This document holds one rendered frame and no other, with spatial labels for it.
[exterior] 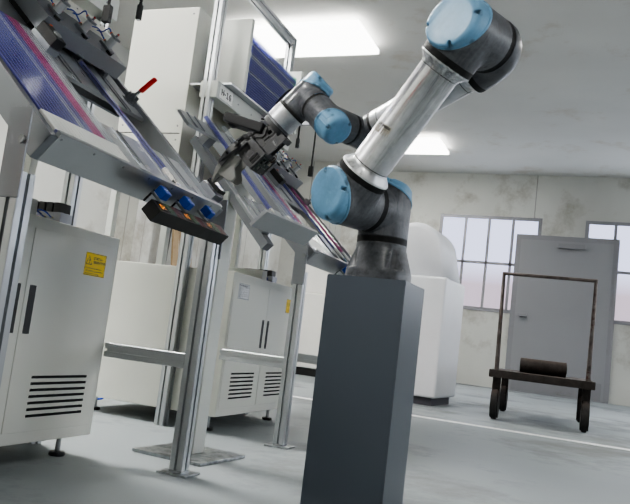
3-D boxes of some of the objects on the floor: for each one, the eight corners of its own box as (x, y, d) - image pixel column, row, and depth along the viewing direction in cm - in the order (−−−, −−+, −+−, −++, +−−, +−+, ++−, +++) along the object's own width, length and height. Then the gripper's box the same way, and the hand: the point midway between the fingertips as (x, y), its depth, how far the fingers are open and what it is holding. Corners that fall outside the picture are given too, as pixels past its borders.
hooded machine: (349, 394, 554) (369, 217, 570) (374, 392, 610) (392, 231, 626) (437, 407, 526) (456, 222, 542) (454, 404, 582) (471, 236, 598)
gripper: (282, 133, 167) (218, 196, 170) (296, 145, 175) (235, 204, 179) (261, 109, 170) (198, 171, 173) (276, 121, 178) (216, 180, 181)
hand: (214, 176), depth 177 cm, fingers closed
